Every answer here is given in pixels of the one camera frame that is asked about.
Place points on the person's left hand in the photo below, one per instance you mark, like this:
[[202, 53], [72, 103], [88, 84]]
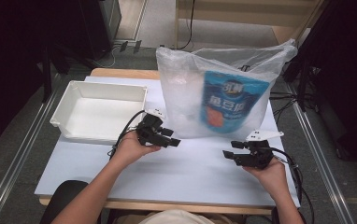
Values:
[[131, 148]]

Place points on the white plastic bin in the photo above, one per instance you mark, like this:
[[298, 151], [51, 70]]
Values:
[[102, 115]]

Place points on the blue snack pouch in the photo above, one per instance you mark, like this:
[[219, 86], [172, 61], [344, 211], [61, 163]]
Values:
[[229, 102]]

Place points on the black metal stand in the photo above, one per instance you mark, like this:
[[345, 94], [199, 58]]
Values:
[[302, 84], [46, 74]]

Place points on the person's beige clothing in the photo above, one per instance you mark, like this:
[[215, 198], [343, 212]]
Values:
[[173, 217]]

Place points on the dark floor bracket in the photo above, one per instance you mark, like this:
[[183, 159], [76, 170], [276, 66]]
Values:
[[124, 46], [137, 46]]

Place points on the wooden shelf frame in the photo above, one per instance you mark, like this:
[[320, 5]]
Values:
[[229, 18]]

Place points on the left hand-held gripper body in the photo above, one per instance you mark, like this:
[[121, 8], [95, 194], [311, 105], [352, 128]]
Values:
[[150, 130]]

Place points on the metal floor rail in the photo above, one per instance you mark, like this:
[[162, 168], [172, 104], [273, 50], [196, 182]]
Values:
[[17, 155], [320, 158]]

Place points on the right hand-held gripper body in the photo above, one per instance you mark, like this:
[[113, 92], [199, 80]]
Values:
[[256, 154]]

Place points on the clear plastic bag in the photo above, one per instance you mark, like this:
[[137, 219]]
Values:
[[182, 93]]

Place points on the black cabinet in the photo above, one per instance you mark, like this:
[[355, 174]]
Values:
[[89, 25]]

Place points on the black chair armrest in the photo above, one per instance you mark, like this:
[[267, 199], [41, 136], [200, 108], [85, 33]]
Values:
[[275, 217], [63, 199]]

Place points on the person's right hand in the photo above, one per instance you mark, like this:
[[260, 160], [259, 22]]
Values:
[[270, 177]]

